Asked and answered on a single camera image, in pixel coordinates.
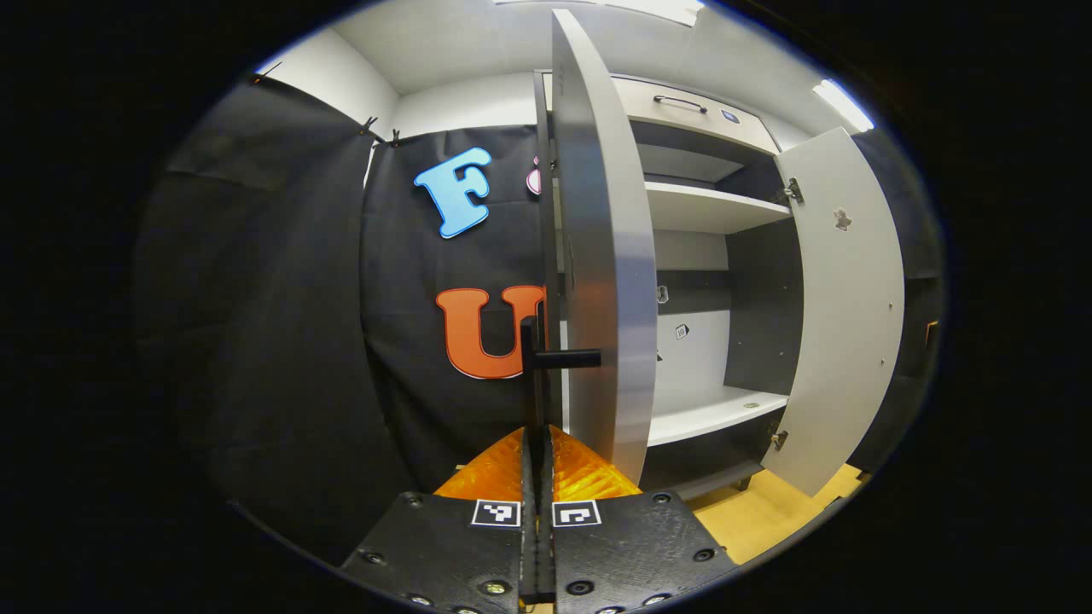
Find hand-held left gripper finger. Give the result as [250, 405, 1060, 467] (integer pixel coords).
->
[341, 425, 540, 614]
[539, 425, 740, 614]

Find black door handle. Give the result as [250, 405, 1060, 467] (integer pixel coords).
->
[520, 316, 602, 427]

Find grey cabinet door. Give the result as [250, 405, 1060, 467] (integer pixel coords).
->
[550, 9, 659, 485]
[761, 126, 905, 498]

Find grey double-door shoe cabinet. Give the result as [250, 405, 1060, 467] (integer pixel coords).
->
[531, 68, 854, 504]

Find white cabinet shelf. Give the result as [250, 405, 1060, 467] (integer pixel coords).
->
[647, 385, 790, 449]
[644, 181, 794, 235]

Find grey cabinet drawer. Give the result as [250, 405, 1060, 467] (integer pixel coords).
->
[610, 77, 781, 156]

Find black backdrop cloth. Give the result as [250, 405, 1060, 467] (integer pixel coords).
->
[136, 72, 946, 564]

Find small ceiling light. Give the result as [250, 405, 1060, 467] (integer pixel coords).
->
[810, 78, 875, 133]

